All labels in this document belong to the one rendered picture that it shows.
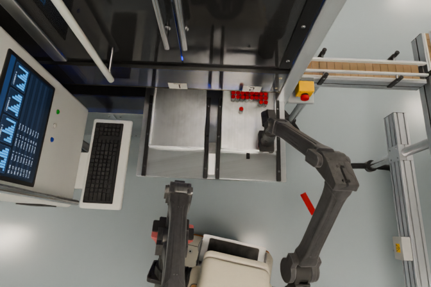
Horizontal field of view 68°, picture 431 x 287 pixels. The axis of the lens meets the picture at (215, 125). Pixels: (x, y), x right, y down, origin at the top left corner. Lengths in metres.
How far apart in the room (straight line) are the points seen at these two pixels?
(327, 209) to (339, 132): 1.72
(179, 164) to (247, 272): 0.67
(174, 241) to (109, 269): 1.63
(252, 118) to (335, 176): 0.75
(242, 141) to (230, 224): 0.96
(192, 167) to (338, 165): 0.76
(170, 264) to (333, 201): 0.46
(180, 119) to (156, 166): 0.25
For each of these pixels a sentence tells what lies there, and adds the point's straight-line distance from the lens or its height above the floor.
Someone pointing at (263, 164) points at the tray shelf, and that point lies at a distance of 1.54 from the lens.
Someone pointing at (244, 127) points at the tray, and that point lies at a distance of 1.57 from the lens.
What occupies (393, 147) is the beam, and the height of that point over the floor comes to 0.50.
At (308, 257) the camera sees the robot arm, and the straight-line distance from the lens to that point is 1.09.
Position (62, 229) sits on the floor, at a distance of 2.59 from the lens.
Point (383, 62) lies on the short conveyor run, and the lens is 1.82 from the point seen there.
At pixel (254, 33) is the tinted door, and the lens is 1.13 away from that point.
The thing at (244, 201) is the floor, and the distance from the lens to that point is 2.39.
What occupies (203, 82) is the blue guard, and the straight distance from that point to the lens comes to 1.45.
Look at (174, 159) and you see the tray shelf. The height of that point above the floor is 0.88.
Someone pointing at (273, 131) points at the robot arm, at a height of 1.17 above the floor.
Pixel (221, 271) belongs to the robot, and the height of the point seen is 1.35.
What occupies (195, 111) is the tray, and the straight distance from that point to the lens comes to 1.59.
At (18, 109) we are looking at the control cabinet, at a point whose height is 1.37.
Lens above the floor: 2.37
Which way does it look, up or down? 72 degrees down
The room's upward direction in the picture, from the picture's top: 2 degrees clockwise
